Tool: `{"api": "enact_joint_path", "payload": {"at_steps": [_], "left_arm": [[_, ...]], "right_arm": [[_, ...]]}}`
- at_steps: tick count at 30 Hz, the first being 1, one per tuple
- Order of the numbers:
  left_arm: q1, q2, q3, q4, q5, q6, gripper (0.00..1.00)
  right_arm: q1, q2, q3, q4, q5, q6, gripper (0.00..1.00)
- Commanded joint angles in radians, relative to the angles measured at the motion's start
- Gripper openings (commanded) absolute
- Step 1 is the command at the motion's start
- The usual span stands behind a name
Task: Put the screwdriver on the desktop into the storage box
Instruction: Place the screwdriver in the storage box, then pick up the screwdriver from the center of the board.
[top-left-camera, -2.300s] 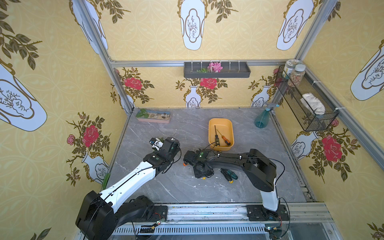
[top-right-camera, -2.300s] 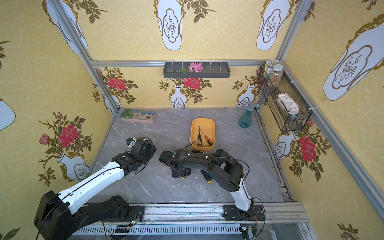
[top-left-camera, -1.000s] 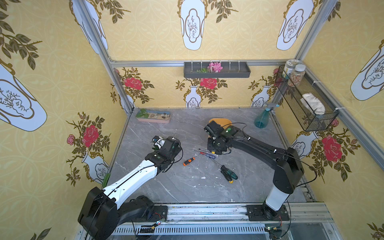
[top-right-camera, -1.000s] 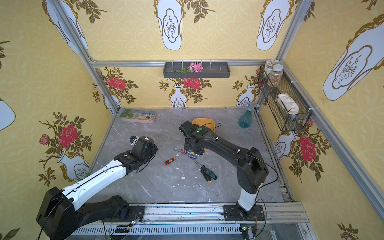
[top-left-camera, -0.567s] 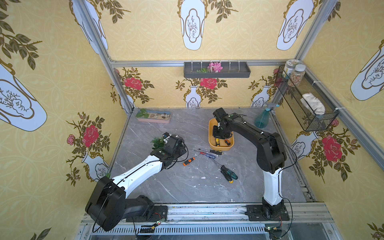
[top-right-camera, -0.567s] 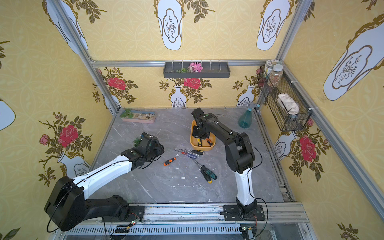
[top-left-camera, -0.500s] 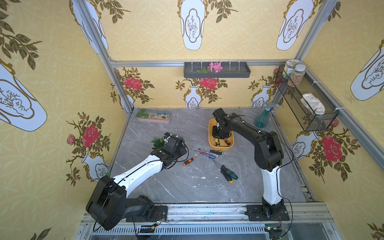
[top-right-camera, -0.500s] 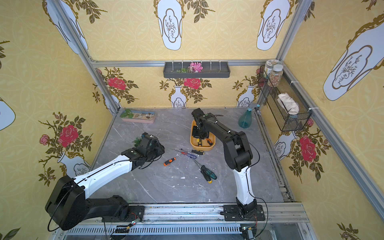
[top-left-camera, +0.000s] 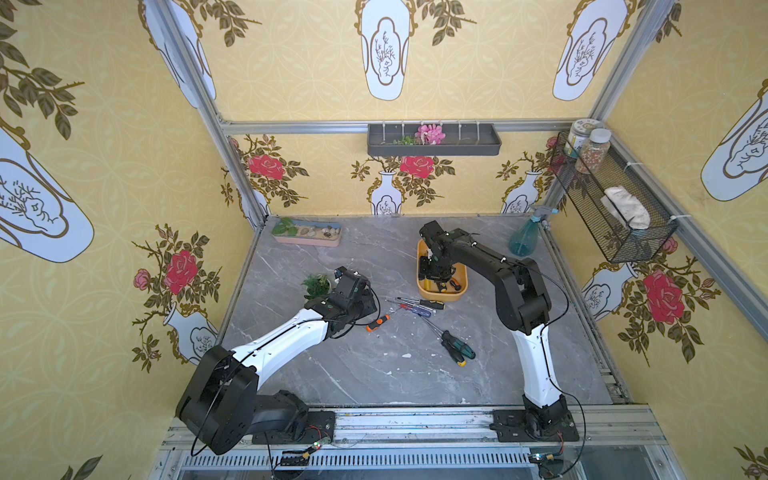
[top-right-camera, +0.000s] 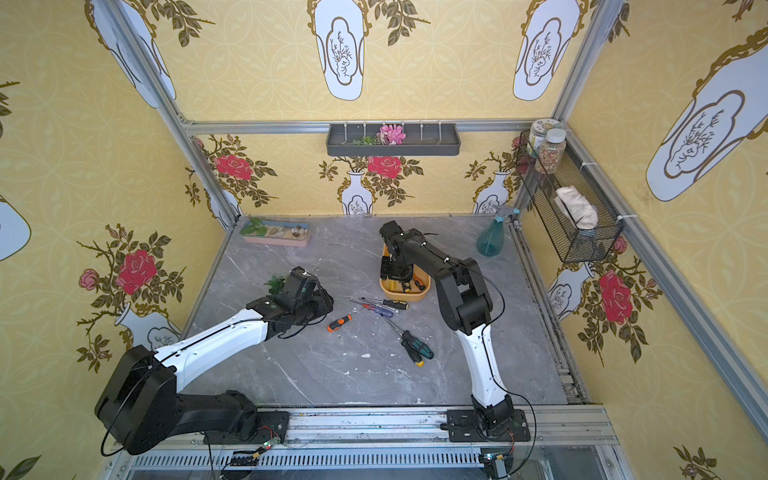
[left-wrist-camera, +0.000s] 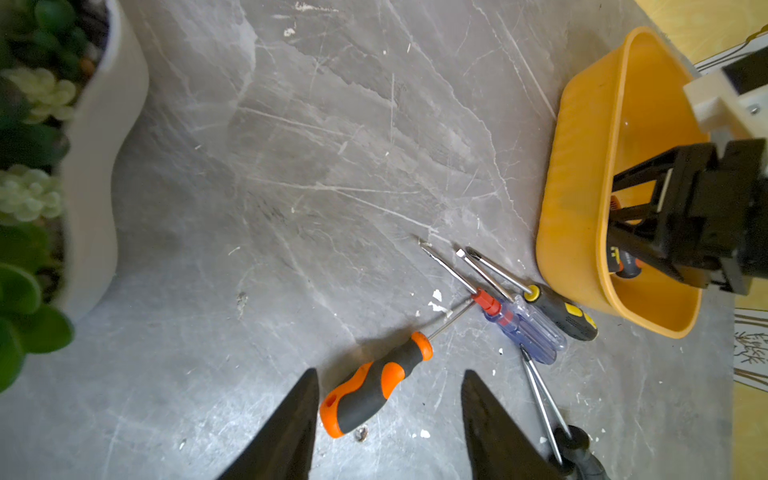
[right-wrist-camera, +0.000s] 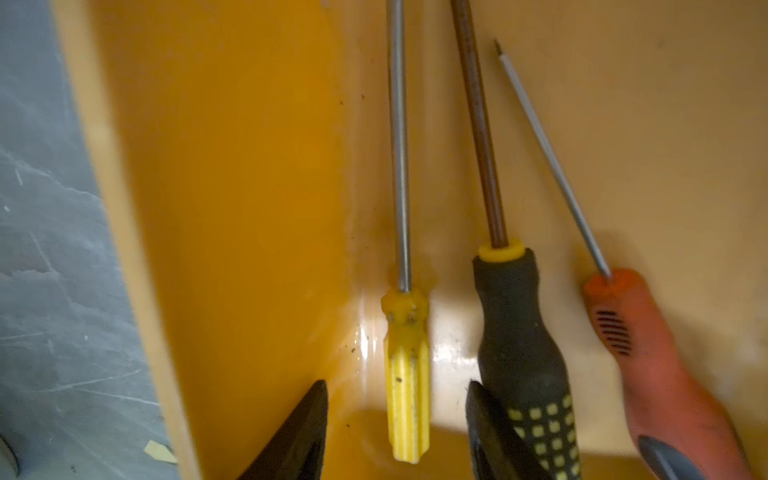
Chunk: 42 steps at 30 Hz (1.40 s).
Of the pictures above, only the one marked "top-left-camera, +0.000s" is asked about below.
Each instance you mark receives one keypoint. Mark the pink miniature landscape tray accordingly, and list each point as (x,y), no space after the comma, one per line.
(304,232)

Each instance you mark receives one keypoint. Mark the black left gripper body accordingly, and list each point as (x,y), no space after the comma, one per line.
(335,305)

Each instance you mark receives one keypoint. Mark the dark grey wall shelf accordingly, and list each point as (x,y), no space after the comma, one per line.
(410,139)

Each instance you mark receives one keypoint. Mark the teal plastic spray bottle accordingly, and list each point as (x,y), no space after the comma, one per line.
(524,241)

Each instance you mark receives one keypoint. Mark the orange black stubby screwdriver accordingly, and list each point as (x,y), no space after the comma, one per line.
(377,323)

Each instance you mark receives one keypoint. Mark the glass jar white lid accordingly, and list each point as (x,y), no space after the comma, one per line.
(579,132)

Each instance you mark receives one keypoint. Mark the pink artificial flower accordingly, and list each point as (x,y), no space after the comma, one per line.
(430,134)

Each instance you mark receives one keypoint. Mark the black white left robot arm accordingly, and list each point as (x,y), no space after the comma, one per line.
(222,403)

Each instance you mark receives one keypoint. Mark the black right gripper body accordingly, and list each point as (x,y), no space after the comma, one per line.
(433,270)

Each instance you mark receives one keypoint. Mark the aluminium frame rail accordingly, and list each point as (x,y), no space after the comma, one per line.
(173,34)

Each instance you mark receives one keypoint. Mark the small black yellow screwdriver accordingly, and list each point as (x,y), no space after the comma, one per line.
(435,305)

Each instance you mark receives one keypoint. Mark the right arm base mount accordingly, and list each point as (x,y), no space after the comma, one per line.
(520,425)

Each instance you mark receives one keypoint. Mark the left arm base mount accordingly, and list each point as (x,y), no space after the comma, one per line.
(305,430)

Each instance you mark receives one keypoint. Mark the red blue clear screwdriver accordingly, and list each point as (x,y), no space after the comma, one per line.
(416,309)

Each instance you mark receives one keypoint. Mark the green artificial succulent plant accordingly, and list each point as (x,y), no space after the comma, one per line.
(317,286)

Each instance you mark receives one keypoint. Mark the beige crumpled cloth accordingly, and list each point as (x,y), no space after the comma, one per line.
(626,208)

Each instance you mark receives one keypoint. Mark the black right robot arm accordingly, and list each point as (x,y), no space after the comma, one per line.
(522,304)

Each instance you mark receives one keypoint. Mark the black wire wall basket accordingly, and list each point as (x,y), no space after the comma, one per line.
(617,243)

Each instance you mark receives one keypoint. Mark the green black handle screwdriver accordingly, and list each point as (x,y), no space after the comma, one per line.
(461,345)

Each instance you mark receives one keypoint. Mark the glass jar with beans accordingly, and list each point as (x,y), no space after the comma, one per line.
(593,150)

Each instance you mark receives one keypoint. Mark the yellow plastic storage box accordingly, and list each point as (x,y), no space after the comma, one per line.
(432,290)

